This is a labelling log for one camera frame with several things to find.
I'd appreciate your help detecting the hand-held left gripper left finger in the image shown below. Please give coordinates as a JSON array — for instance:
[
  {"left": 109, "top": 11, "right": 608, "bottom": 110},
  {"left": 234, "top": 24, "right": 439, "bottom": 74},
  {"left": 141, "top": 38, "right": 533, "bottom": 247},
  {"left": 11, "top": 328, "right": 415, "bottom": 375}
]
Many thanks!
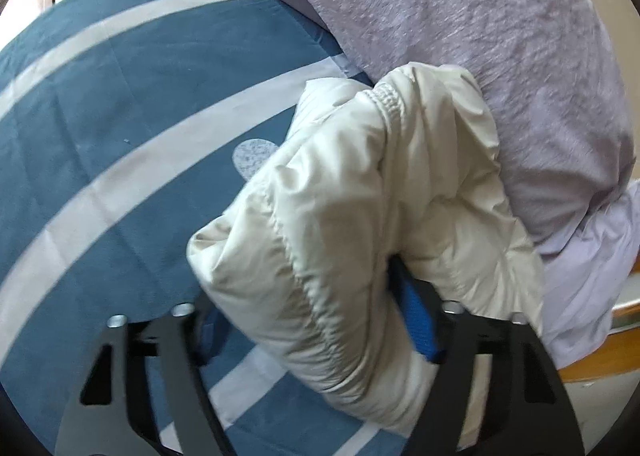
[{"left": 55, "top": 301, "right": 236, "bottom": 456}]

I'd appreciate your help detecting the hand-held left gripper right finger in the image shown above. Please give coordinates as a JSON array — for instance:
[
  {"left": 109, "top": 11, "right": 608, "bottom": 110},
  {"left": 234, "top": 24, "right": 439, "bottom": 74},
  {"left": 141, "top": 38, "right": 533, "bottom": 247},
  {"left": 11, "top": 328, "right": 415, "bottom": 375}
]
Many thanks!
[{"left": 387, "top": 258, "right": 586, "bottom": 456}]

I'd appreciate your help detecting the cream puffer jacket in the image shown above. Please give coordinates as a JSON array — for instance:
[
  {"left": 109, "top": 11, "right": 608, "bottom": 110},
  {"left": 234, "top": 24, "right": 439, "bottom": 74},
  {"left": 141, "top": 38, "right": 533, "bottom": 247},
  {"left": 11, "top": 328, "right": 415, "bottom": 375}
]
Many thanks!
[{"left": 186, "top": 62, "right": 546, "bottom": 449}]

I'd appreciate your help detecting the light lilac pillow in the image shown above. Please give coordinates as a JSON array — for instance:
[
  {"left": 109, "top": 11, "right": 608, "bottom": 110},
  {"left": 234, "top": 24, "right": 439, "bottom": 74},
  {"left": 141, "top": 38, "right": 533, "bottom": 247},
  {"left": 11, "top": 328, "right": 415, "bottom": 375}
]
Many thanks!
[{"left": 530, "top": 186, "right": 640, "bottom": 372}]

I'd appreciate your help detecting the blue striped bed sheet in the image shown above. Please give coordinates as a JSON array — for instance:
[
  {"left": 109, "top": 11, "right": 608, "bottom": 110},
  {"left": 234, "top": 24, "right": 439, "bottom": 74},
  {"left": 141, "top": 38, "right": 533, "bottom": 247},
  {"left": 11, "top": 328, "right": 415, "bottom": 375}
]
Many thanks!
[{"left": 0, "top": 0, "right": 416, "bottom": 456}]

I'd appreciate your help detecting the dark lilac pillow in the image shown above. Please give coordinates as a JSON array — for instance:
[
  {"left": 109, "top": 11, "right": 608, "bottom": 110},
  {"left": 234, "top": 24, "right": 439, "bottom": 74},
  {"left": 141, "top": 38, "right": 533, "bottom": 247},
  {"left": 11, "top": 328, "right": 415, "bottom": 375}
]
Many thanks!
[{"left": 235, "top": 0, "right": 636, "bottom": 247}]

